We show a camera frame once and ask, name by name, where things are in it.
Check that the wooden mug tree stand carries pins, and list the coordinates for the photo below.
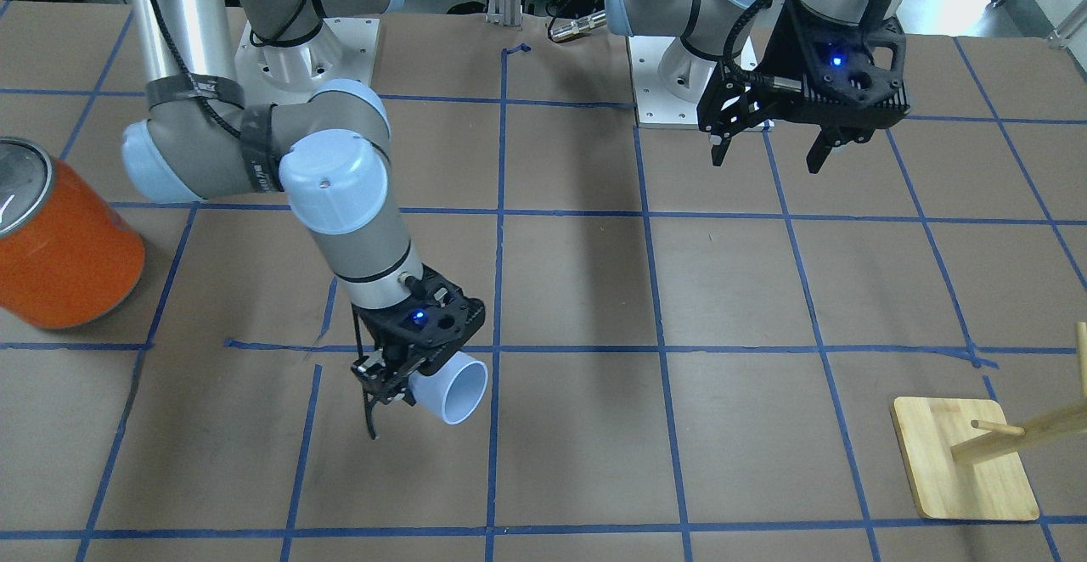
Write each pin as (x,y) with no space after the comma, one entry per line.
(962,456)

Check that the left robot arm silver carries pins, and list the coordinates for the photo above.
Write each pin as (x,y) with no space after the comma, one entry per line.
(733,34)

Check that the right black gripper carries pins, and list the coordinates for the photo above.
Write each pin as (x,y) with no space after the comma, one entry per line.
(376,330)

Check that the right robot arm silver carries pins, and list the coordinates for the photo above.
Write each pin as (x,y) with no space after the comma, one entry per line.
(331,156)

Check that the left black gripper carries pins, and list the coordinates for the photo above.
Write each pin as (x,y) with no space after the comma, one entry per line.
(792,44)

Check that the orange can silver lid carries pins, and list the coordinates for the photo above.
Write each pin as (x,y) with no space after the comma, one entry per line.
(67,257)

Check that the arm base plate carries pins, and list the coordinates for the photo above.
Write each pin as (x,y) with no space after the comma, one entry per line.
(345,48)
(668,81)

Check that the light blue cup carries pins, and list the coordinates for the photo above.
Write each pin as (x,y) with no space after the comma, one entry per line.
(453,392)

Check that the metal cable connector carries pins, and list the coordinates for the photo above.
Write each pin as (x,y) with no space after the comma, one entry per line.
(579,27)

